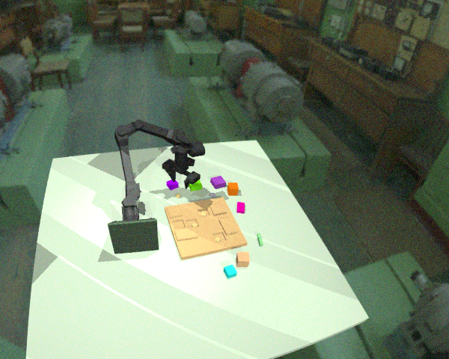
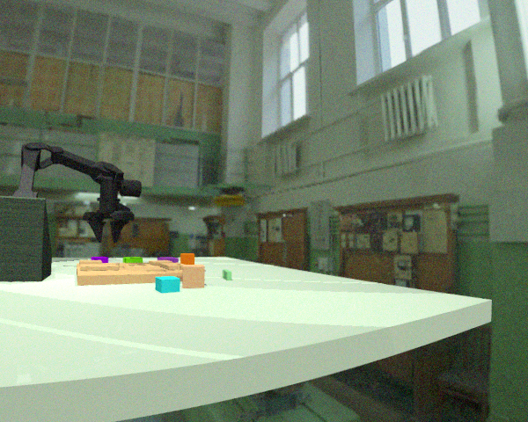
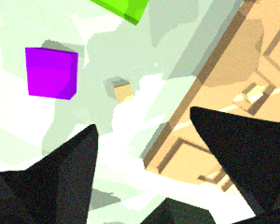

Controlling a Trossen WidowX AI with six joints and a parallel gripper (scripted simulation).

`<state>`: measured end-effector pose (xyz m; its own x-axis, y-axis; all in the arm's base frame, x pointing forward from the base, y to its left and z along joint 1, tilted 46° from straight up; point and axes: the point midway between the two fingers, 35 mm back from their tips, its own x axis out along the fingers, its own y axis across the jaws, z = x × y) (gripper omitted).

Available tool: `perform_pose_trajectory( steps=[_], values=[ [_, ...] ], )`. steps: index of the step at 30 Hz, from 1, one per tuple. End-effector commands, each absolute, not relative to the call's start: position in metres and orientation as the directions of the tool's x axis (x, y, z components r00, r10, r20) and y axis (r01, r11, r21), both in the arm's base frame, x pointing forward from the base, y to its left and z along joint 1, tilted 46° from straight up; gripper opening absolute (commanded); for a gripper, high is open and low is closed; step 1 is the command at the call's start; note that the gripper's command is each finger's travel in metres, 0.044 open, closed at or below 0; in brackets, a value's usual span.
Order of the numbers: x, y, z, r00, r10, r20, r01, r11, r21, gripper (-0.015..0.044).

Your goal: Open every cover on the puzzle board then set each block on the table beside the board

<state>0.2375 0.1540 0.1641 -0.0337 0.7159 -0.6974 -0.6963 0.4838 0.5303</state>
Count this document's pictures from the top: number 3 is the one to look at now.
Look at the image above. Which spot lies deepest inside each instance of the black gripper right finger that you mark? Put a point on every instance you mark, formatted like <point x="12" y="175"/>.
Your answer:
<point x="247" y="149"/>

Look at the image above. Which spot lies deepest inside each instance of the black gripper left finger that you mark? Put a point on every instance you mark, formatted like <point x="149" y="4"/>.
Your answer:
<point x="56" y="189"/>

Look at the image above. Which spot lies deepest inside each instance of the pale yellow block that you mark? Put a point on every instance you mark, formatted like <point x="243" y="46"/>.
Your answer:
<point x="124" y="92"/>
<point x="251" y="93"/>

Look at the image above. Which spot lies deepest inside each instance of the purple block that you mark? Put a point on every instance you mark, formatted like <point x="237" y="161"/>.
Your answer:
<point x="51" y="72"/>

